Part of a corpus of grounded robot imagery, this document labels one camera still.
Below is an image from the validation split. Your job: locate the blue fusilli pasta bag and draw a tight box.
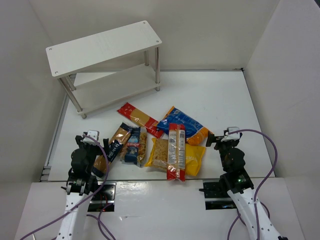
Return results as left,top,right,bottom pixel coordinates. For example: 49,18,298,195
119,127,148,168

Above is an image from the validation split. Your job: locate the blue orange pasta bag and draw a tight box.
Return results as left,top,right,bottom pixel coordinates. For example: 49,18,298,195
156,106,211,145

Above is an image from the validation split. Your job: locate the white two-tier shelf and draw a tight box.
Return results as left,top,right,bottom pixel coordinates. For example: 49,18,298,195
46,20,162,119

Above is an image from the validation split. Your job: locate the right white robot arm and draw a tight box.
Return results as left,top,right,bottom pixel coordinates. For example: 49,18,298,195
206,127,287,240

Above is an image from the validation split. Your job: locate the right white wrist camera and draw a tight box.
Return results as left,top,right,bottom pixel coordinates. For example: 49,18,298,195
223,126,242,141

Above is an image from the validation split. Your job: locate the red long pasta bag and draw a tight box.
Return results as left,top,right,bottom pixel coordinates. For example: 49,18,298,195
166,123,186,182

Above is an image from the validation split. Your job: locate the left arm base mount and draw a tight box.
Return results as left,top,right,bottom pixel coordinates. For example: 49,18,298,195
87,182,116,213

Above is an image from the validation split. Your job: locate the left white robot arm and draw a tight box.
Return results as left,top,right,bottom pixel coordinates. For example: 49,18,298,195
56,130,109,240

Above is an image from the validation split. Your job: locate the red spaghetti bag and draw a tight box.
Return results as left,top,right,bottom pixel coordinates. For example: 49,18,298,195
117,102,164,139

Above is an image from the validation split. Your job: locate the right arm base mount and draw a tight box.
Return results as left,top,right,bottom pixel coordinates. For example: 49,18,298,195
199,179,237,210

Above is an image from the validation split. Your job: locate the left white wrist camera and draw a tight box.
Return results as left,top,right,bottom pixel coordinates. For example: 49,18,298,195
82,130,100,145

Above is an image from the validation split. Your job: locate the yellow macaroni bag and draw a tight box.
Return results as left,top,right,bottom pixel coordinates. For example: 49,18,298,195
144,138,206,177

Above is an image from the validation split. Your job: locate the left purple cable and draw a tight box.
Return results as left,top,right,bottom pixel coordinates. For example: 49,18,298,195
19,134,111,240

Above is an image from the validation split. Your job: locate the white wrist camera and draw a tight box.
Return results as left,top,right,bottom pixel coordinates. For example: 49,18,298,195
223,126,242,141
82,130,100,145

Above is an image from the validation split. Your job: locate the dark blue spaghetti box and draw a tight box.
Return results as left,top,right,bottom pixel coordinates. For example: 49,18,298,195
92,122,133,178

